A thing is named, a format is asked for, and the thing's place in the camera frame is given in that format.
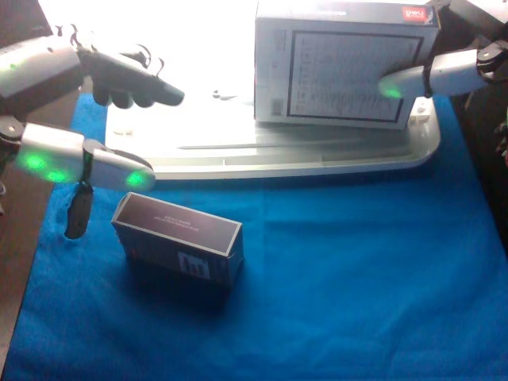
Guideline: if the white plastic tray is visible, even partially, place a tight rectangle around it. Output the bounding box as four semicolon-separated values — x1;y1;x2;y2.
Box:
105;90;442;182

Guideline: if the small dark box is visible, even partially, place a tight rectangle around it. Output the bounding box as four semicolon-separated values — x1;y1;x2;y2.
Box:
110;192;244;289

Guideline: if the blue fabric cloth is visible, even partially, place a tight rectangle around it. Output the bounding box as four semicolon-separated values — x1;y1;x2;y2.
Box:
0;93;508;381

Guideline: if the white calculator box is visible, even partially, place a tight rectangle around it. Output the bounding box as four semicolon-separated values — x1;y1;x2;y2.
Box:
253;0;441;132

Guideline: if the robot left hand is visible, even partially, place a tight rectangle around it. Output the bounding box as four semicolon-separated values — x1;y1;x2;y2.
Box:
0;23;186;192

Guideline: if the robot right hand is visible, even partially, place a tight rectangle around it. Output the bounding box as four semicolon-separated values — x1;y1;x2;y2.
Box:
379;0;508;100

